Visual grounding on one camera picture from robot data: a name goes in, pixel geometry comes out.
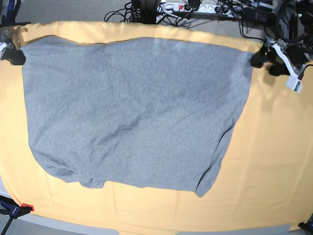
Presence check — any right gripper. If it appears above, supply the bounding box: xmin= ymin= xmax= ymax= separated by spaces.
xmin=0 ymin=29 xmax=26 ymax=66

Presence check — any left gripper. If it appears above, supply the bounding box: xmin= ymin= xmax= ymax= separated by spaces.
xmin=250 ymin=37 xmax=307 ymax=78

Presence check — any grey t-shirt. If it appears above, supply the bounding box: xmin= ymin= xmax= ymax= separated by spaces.
xmin=22 ymin=36 xmax=252 ymax=197

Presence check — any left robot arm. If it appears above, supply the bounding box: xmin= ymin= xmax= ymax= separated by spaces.
xmin=243 ymin=0 xmax=313 ymax=80

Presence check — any blue clamp top left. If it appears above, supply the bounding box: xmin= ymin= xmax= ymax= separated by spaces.
xmin=0 ymin=0 xmax=31 ymax=27

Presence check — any black power adapter brick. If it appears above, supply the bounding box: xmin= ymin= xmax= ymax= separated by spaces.
xmin=242 ymin=7 xmax=276 ymax=26

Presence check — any white power strip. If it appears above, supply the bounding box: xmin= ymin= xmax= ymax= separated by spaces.
xmin=157 ymin=0 xmax=244 ymax=18

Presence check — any yellow table cloth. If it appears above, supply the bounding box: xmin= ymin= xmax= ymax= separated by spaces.
xmin=0 ymin=22 xmax=313 ymax=235

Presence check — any blue black bar clamp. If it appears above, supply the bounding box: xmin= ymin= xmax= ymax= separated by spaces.
xmin=0 ymin=195 xmax=34 ymax=235

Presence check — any black clamp right corner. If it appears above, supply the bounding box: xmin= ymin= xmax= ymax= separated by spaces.
xmin=298 ymin=217 xmax=313 ymax=234

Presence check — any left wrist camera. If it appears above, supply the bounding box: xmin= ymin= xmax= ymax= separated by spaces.
xmin=286 ymin=76 xmax=302 ymax=94

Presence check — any black centre post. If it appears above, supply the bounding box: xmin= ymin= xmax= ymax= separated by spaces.
xmin=140 ymin=0 xmax=160 ymax=24

